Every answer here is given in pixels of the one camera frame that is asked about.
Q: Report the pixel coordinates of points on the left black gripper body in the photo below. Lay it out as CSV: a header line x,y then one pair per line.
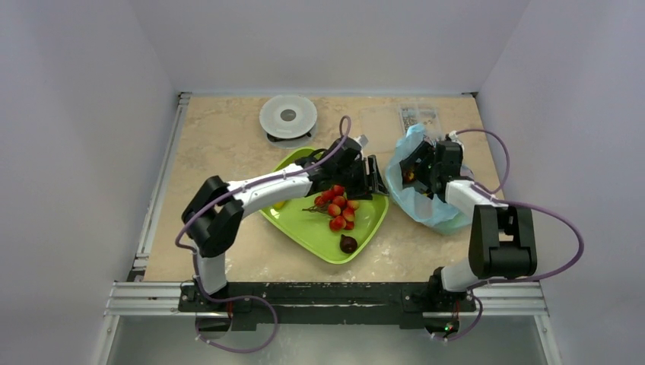
x,y
354,179

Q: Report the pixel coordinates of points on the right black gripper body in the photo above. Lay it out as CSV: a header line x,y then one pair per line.
x,y
420,168

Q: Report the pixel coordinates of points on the dark red yellow fake fruit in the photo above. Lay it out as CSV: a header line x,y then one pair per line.
x,y
408,177

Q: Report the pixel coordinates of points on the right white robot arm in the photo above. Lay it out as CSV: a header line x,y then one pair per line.
x,y
502,238

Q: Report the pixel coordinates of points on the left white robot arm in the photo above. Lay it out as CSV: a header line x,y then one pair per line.
x,y
213,216

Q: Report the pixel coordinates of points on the red fake cherry bunch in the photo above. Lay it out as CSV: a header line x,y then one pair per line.
x,y
337,207

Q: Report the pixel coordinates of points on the dark brown fake fig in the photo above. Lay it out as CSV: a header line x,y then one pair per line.
x,y
348,244

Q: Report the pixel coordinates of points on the yellow fake corn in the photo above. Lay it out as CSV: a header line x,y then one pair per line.
x,y
279,205

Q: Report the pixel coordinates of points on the clear screw organizer box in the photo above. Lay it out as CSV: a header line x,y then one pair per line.
x,y
385,125

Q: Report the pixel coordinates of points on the white filament spool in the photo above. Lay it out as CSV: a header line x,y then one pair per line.
x,y
289,121

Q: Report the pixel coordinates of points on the green plastic tray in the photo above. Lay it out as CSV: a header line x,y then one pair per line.
x,y
311,230

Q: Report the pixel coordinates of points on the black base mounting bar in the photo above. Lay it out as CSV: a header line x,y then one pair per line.
x,y
408,305

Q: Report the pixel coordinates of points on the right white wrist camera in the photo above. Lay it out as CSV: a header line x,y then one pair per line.
x,y
452,136

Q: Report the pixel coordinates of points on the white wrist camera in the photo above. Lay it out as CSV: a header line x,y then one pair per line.
x,y
362,140
452,136

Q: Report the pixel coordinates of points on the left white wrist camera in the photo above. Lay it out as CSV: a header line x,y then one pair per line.
x,y
362,140

